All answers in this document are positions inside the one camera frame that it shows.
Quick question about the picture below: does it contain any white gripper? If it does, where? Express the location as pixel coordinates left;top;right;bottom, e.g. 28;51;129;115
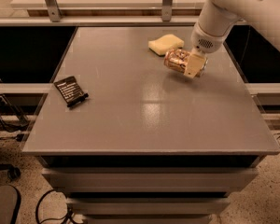
184;23;228;78

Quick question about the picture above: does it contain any orange soda can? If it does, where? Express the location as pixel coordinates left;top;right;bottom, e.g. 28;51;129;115
164;49;207;75

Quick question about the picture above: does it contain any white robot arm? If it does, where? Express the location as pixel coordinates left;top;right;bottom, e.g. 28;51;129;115
191;0;280;83

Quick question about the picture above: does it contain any yellow sponge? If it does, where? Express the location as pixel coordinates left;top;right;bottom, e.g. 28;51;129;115
148;34;184;56

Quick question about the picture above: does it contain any grey drawer cabinet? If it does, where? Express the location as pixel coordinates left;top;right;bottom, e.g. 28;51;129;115
23;27;280;224

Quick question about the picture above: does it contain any black snack packet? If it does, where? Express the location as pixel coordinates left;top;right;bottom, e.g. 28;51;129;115
54;76;89;108

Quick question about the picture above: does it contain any middle metal bracket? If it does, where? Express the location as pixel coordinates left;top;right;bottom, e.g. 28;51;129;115
161;0;173;21

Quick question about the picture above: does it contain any metal bracket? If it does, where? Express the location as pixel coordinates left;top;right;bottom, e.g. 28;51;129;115
161;0;173;21
45;0;62;22

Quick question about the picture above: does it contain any left metal bracket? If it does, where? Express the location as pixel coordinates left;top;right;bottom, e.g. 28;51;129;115
45;0;62;22

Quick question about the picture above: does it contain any black floor cable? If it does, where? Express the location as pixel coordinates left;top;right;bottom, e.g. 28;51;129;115
35;189;77;224

